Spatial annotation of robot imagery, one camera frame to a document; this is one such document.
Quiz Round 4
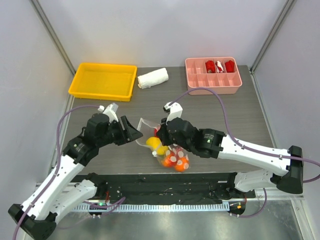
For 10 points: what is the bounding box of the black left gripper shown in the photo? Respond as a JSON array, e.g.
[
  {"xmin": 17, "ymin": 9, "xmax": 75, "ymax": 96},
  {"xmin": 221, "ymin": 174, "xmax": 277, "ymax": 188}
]
[{"xmin": 97, "ymin": 115, "xmax": 143, "ymax": 148}]

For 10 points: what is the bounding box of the clear zip top bag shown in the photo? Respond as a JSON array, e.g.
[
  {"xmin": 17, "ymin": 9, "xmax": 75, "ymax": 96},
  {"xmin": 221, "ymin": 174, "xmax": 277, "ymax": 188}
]
[{"xmin": 136, "ymin": 118, "xmax": 190, "ymax": 173}]

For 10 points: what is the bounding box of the yellow fake mango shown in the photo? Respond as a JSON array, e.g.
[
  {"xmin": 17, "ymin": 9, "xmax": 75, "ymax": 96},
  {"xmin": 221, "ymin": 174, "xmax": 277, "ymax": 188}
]
[{"xmin": 146, "ymin": 136, "xmax": 162, "ymax": 151}]

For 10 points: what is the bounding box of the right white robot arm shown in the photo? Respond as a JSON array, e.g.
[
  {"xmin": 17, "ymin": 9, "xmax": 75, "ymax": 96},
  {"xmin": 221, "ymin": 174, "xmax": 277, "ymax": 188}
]
[{"xmin": 155, "ymin": 117, "xmax": 304, "ymax": 198}]

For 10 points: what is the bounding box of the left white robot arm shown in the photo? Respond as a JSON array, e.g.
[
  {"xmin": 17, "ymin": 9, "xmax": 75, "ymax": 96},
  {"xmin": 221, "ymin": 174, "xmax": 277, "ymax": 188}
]
[{"xmin": 8, "ymin": 113, "xmax": 143, "ymax": 240}]

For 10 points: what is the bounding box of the yellow fake lemon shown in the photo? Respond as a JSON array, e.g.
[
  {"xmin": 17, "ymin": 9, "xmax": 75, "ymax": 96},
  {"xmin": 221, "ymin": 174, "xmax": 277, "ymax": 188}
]
[{"xmin": 155, "ymin": 145, "xmax": 169, "ymax": 156}]

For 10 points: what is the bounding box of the rolled white towel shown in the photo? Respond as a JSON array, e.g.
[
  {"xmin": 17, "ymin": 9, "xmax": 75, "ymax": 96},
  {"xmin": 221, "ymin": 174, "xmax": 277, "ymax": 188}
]
[{"xmin": 137, "ymin": 67, "xmax": 169, "ymax": 89}]

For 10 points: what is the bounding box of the yellow plastic tray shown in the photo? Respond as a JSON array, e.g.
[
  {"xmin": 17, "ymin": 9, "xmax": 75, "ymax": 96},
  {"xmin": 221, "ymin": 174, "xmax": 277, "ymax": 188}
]
[{"xmin": 68, "ymin": 62, "xmax": 138, "ymax": 102}]

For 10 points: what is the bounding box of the red rolled cloth left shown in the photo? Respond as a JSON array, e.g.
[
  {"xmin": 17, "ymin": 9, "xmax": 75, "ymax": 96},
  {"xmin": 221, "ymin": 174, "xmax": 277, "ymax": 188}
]
[{"xmin": 205, "ymin": 60, "xmax": 216, "ymax": 74}]

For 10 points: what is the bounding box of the pink divided organizer box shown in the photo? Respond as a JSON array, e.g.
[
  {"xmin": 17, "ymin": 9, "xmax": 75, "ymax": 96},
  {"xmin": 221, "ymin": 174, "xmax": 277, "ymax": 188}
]
[{"xmin": 184, "ymin": 56, "xmax": 243, "ymax": 95}]

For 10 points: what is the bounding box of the red white rolled cloth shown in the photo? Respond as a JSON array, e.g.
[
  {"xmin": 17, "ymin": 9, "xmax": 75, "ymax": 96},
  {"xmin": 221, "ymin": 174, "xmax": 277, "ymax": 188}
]
[{"xmin": 215, "ymin": 60, "xmax": 225, "ymax": 73}]

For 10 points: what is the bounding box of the red rolled cloth right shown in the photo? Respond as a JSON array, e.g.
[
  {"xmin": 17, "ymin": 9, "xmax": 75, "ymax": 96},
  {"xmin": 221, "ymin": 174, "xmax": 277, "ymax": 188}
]
[{"xmin": 224, "ymin": 60, "xmax": 235, "ymax": 73}]

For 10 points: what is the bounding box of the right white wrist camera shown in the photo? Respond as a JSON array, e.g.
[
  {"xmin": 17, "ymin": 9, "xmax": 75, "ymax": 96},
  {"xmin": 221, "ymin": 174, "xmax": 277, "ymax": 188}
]
[{"xmin": 163, "ymin": 102, "xmax": 183, "ymax": 123}]

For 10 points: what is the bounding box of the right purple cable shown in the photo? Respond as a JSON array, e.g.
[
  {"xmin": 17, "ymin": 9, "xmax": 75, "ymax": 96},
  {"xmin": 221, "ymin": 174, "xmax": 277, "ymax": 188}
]
[{"xmin": 169, "ymin": 89, "xmax": 320, "ymax": 218}]

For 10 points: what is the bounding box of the purple cable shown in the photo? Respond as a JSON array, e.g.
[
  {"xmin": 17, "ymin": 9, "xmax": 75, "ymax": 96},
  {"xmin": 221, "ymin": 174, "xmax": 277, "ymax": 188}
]
[
  {"xmin": 169, "ymin": 89, "xmax": 320, "ymax": 218},
  {"xmin": 14, "ymin": 104, "xmax": 126, "ymax": 240}
]

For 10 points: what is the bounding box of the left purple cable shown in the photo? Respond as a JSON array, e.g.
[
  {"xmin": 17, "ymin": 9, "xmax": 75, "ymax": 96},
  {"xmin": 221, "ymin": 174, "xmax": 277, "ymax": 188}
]
[{"xmin": 14, "ymin": 104, "xmax": 126, "ymax": 240}]

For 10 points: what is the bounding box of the perforated metal cable rail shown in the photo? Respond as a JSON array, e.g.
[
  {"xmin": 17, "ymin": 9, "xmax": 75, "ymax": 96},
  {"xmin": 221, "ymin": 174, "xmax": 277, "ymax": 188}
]
[{"xmin": 71, "ymin": 202, "xmax": 230, "ymax": 214}]

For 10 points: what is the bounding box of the grey aluminium corner rail left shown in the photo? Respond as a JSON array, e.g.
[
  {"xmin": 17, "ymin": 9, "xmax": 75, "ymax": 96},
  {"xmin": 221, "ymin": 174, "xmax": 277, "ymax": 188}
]
[{"xmin": 29, "ymin": 0, "xmax": 76, "ymax": 76}]

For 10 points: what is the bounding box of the grey aluminium corner rail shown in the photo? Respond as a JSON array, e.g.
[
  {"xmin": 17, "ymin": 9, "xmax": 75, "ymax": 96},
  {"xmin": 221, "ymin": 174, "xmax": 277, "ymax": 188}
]
[
  {"xmin": 29, "ymin": 0, "xmax": 76, "ymax": 76},
  {"xmin": 249, "ymin": 0, "xmax": 297, "ymax": 74}
]

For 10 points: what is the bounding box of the grey aluminium corner rail right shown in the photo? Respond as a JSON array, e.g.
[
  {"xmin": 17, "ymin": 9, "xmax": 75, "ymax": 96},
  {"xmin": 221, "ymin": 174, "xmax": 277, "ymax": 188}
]
[{"xmin": 249, "ymin": 0, "xmax": 297, "ymax": 74}]

